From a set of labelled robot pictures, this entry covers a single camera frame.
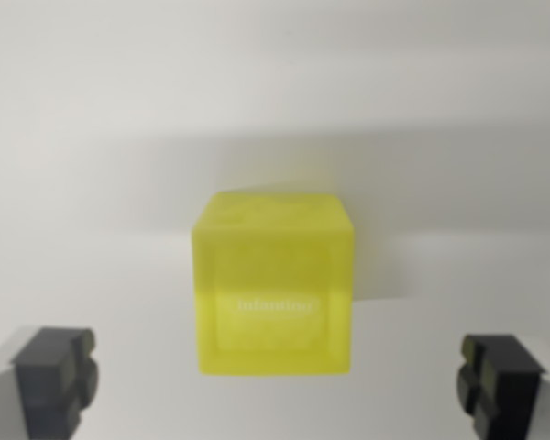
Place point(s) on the black grey gripper right finger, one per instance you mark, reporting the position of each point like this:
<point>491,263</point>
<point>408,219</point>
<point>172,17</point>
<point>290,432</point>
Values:
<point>509,389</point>

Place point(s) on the black grey gripper left finger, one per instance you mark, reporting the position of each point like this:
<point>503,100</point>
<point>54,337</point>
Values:
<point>46,385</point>

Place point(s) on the yellow soft toy cube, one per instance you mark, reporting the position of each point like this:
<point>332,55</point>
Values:
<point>272,284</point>

